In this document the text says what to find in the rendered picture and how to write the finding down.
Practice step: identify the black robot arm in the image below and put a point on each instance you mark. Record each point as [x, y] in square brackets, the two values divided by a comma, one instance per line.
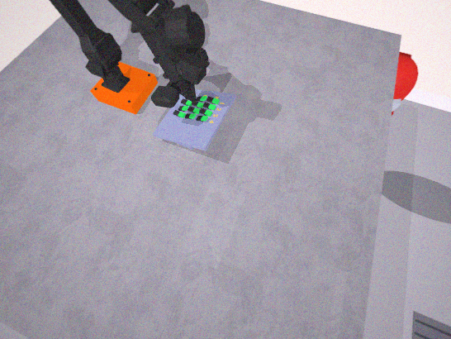
[163, 30]

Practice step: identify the lavender switch panel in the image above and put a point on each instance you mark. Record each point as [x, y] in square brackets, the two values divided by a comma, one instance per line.
[193, 125]

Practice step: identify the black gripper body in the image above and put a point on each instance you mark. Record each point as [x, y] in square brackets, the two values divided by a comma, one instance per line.
[167, 96]

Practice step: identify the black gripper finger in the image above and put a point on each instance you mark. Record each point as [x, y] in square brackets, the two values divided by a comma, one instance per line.
[187, 93]
[192, 88]

